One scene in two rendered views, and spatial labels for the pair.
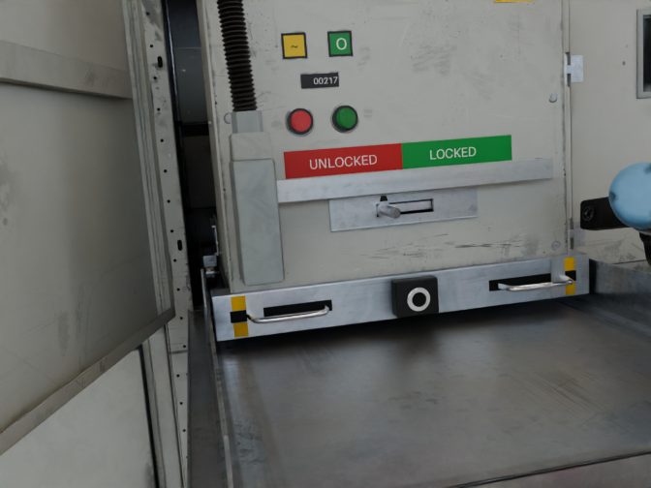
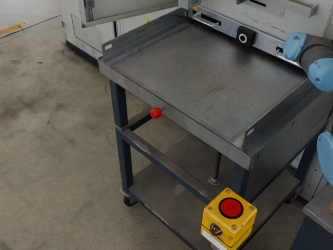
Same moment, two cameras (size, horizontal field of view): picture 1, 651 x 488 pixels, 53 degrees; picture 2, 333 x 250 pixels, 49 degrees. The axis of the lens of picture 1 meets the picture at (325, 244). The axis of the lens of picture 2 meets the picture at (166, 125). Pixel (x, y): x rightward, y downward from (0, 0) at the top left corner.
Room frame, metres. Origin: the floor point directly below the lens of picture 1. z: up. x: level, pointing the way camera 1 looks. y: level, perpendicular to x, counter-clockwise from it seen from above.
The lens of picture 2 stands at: (0.02, -0.87, 1.52)
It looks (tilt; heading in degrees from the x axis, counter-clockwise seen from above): 43 degrees down; 55
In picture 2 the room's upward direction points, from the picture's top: 1 degrees clockwise
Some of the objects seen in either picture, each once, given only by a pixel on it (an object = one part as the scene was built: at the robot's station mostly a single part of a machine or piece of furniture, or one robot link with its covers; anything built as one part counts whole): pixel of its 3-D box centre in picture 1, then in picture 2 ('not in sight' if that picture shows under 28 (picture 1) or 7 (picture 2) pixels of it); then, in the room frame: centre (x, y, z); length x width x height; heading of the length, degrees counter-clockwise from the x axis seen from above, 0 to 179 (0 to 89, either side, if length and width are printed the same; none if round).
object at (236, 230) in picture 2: not in sight; (227, 221); (0.37, -0.60, 0.85); 0.08 x 0.08 x 0.10; 11
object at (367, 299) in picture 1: (406, 291); (251, 32); (0.90, -0.11, 0.90); 0.54 x 0.05 x 0.06; 101
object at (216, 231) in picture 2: not in sight; (214, 231); (0.32, -0.61, 0.87); 0.03 x 0.01 x 0.03; 101
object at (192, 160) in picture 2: not in sight; (221, 136); (0.81, -0.13, 0.46); 0.64 x 0.58 x 0.66; 11
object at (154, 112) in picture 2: not in sight; (158, 111); (0.46, -0.20, 0.82); 0.04 x 0.03 x 0.03; 11
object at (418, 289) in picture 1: (416, 296); (245, 36); (0.86, -0.12, 0.90); 0.06 x 0.03 x 0.05; 101
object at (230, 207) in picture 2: not in sight; (230, 209); (0.37, -0.60, 0.90); 0.04 x 0.04 x 0.02
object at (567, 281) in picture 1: (535, 283); (291, 57); (0.90, -0.29, 0.90); 0.11 x 0.05 x 0.01; 101
